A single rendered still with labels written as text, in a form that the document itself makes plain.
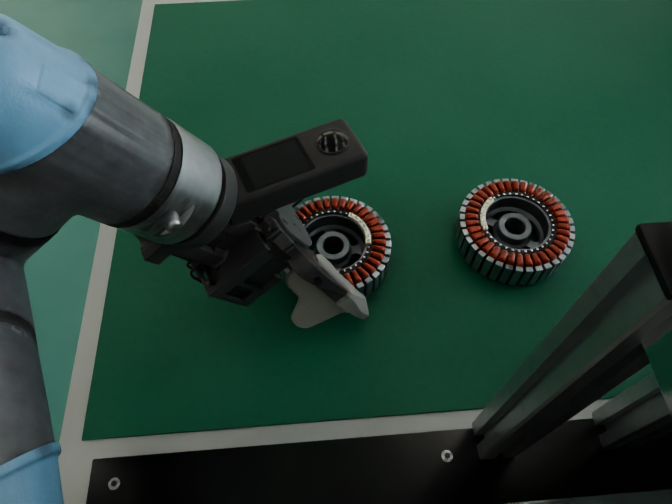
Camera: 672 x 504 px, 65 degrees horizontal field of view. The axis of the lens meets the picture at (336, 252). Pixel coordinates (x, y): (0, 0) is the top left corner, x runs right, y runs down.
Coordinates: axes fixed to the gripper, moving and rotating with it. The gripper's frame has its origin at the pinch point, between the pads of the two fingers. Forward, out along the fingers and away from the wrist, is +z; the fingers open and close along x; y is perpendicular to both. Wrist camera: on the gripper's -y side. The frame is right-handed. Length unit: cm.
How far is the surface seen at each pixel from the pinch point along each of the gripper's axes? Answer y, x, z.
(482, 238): -12.0, 6.6, 4.0
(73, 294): 75, -62, 45
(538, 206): -18.3, 5.9, 8.2
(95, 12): 45, -177, 62
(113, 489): 21.6, 11.4, -13.4
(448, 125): -17.4, -10.1, 11.3
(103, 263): 19.0, -10.6, -9.3
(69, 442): 25.2, 5.4, -12.9
